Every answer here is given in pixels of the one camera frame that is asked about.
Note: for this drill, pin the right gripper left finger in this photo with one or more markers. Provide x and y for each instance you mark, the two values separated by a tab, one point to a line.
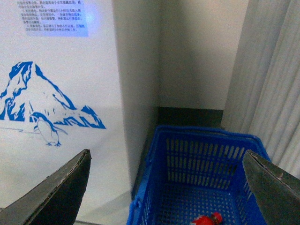
54	201

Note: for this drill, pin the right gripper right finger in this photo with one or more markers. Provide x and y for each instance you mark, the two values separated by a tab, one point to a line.
276	191

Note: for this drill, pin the red capped drink bottle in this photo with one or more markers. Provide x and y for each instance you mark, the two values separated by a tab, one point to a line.
214	219

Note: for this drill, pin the blue plastic shopping basket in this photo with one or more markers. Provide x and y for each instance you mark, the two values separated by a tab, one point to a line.
196	171

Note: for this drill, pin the white pleated curtain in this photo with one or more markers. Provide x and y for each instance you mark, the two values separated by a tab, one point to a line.
264	92

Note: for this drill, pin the white chest freezer blue rim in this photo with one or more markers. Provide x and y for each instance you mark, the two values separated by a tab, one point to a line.
60	95

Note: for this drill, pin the instruction label sticker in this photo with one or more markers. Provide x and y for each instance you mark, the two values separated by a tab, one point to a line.
53	18

